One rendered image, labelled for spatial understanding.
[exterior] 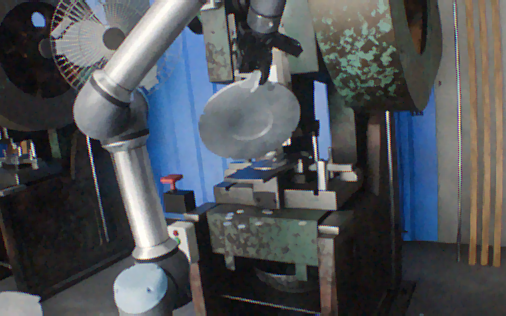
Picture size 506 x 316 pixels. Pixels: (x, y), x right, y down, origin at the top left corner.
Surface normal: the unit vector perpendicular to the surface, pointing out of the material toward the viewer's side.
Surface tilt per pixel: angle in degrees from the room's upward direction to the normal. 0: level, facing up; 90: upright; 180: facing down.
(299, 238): 90
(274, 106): 125
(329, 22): 113
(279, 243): 90
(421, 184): 90
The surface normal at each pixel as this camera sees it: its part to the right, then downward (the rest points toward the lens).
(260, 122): 0.22, 0.70
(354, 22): -0.43, 0.58
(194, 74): -0.50, 0.22
